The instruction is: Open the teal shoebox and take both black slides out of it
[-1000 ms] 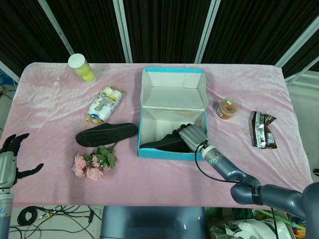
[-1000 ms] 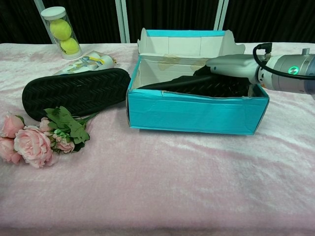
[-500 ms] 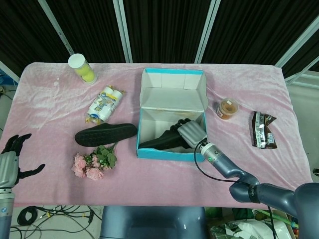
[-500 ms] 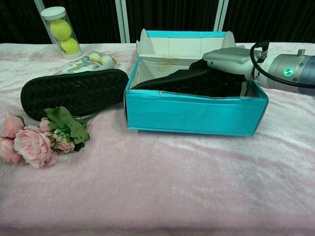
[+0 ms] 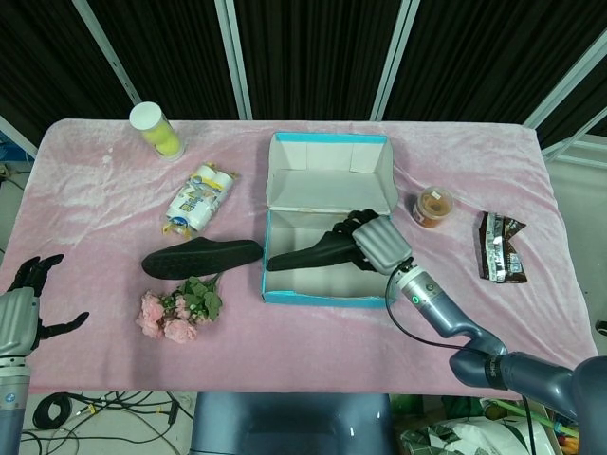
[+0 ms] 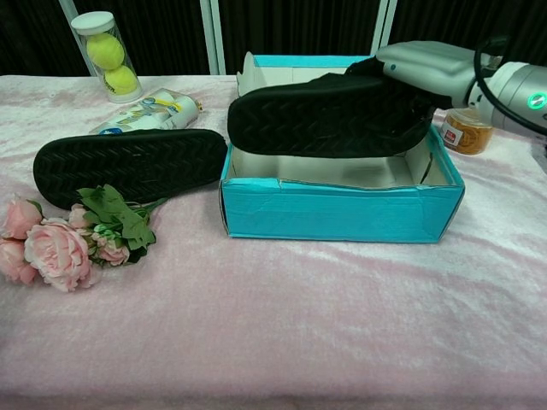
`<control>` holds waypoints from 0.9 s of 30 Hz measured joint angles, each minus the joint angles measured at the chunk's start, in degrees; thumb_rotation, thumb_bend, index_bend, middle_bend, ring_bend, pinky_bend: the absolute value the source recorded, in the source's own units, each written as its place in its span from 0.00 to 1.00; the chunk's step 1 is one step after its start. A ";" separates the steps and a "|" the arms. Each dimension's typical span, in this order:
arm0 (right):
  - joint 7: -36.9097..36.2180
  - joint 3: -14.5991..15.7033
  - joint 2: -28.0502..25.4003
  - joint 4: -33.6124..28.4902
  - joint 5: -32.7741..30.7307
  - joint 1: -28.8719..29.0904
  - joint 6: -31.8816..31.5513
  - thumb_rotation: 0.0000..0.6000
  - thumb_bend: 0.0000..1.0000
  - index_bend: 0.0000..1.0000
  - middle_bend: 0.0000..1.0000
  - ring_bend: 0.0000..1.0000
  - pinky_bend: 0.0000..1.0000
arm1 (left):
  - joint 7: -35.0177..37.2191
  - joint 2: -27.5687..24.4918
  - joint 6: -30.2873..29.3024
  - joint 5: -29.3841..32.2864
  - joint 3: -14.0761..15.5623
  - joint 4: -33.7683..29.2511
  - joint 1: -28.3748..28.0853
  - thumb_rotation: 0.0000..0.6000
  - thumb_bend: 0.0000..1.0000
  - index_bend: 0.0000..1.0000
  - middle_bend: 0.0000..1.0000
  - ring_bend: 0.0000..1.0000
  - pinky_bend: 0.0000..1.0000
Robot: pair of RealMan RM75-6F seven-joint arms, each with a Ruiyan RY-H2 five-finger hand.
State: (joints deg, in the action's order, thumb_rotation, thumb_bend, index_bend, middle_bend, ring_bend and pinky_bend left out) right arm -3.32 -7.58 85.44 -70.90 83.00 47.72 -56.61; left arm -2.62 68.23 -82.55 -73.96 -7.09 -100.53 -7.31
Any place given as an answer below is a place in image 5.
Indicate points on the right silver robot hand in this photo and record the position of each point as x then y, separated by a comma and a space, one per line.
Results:
379, 244

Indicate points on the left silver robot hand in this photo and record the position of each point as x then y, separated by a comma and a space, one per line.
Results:
16, 322

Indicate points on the black shoe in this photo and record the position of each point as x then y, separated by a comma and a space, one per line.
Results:
308, 256
199, 258

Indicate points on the teal cardboard shoe box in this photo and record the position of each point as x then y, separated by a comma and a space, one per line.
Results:
327, 185

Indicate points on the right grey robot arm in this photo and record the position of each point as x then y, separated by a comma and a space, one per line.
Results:
521, 374

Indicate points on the clear jar of rubber bands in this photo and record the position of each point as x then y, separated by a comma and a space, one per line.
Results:
431, 208

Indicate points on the pink velvet tablecloth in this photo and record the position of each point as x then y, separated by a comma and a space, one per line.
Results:
308, 341

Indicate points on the brown snack packet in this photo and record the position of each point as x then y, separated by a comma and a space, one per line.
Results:
500, 251

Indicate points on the pink artificial rose bouquet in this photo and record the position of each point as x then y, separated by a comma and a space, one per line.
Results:
175, 315

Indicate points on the pack of white rolls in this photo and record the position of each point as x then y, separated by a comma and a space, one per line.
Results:
199, 201

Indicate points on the blue-grey robot torso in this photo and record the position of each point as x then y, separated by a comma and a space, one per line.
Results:
289, 422

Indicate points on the black curtain backdrop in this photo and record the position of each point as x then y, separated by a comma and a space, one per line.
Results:
313, 52

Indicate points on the white green patterned bag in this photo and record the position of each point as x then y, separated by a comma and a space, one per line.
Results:
455, 438

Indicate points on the green plastic stick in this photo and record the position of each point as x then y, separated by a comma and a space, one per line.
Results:
512, 408

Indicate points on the clear tennis ball tube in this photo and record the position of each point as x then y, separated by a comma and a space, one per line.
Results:
161, 135

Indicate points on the white frame post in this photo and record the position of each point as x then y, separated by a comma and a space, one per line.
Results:
569, 80
234, 57
393, 57
109, 52

